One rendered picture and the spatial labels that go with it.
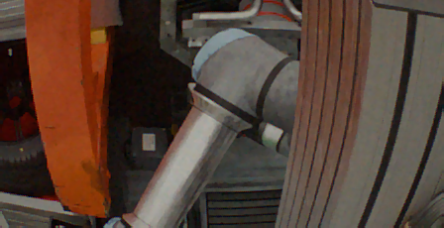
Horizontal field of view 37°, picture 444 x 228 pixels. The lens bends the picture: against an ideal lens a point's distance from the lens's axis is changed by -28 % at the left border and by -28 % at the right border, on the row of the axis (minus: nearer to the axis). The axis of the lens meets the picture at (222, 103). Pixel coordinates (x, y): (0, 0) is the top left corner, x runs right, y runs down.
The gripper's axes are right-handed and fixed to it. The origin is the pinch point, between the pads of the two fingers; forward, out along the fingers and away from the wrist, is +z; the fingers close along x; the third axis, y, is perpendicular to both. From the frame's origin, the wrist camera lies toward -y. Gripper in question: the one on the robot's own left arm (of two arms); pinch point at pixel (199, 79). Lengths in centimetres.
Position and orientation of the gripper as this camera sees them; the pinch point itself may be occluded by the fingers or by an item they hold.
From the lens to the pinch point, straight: 205.5
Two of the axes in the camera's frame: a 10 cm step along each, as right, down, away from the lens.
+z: -7.8, -4.7, 4.1
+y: 0.2, 6.4, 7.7
